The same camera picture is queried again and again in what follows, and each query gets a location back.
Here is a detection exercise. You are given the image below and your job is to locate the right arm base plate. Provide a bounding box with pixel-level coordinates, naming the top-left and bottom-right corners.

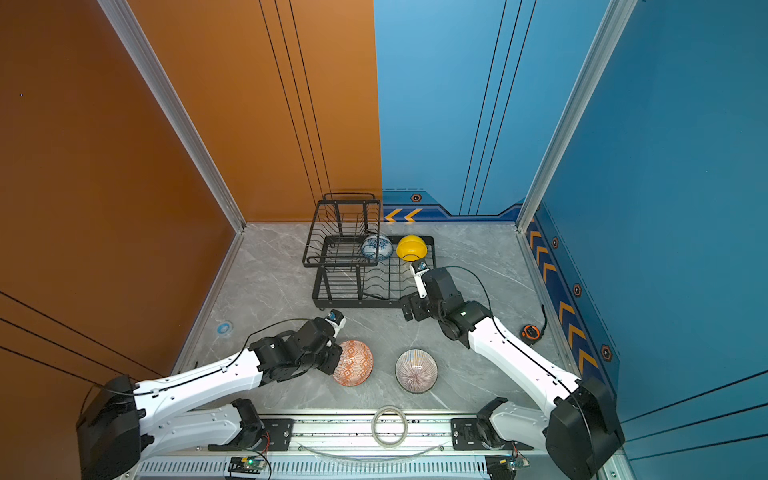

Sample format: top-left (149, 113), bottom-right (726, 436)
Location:
top-left (450, 417), bottom-right (533, 451)

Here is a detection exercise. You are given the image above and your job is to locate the left green circuit board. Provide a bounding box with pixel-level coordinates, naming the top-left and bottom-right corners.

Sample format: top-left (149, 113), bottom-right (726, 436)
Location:
top-left (228, 456), bottom-right (271, 476)

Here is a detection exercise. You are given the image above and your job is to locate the orange patterned bowl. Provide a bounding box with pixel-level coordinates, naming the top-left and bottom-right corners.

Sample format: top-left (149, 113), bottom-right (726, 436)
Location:
top-left (332, 340), bottom-right (374, 387)

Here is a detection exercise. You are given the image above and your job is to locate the right green circuit board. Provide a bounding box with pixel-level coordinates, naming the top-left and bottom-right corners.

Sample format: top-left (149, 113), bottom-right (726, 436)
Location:
top-left (485, 456), bottom-right (530, 480)

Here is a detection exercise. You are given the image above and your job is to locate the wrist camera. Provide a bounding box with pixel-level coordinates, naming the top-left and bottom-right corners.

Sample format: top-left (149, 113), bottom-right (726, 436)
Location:
top-left (325, 309), bottom-right (346, 334)
top-left (410, 259), bottom-right (430, 299)

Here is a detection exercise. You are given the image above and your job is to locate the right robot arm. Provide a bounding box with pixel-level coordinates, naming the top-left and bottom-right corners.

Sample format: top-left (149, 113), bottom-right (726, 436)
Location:
top-left (401, 260), bottom-right (625, 479)

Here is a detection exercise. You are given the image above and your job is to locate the clear tape roll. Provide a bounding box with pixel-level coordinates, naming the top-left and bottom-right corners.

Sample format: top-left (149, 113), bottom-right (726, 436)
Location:
top-left (370, 405), bottom-right (409, 449)

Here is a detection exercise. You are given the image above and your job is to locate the blue ring sticker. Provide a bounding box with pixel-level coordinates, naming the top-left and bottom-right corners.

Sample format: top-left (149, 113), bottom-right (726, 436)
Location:
top-left (216, 322), bottom-right (232, 335)

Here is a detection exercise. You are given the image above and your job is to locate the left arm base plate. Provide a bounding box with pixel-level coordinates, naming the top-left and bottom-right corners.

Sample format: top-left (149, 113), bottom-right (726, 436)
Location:
top-left (207, 418), bottom-right (294, 453)

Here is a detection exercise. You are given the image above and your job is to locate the black wire dish rack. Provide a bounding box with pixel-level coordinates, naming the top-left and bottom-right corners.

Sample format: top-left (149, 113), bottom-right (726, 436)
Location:
top-left (302, 193), bottom-right (417, 310)

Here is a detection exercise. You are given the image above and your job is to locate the green circuit board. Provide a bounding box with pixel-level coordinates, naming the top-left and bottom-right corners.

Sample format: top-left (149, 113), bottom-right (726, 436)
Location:
top-left (485, 456), bottom-right (530, 480)
top-left (228, 456), bottom-right (271, 476)

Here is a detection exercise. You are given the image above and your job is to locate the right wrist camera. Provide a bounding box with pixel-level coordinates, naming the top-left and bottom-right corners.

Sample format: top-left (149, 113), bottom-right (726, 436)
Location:
top-left (410, 259), bottom-right (430, 299)

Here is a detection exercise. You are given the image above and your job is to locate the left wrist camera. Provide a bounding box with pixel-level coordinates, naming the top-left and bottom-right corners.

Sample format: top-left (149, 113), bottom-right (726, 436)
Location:
top-left (325, 309), bottom-right (346, 334)

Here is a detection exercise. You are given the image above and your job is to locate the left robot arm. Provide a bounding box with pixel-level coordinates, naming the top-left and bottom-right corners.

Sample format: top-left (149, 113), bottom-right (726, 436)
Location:
top-left (76, 310), bottom-right (346, 479)

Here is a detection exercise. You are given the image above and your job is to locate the blue floral bowl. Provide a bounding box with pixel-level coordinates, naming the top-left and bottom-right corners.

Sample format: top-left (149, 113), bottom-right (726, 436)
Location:
top-left (360, 234), bottom-right (394, 262)

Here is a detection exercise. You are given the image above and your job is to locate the yellow bowl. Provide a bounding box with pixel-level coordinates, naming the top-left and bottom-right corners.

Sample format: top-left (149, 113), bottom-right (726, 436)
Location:
top-left (396, 235), bottom-right (428, 262)

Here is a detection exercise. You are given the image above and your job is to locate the pink striped bowl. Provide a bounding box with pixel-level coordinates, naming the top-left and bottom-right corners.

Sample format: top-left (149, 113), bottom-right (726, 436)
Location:
top-left (395, 349), bottom-right (439, 394)

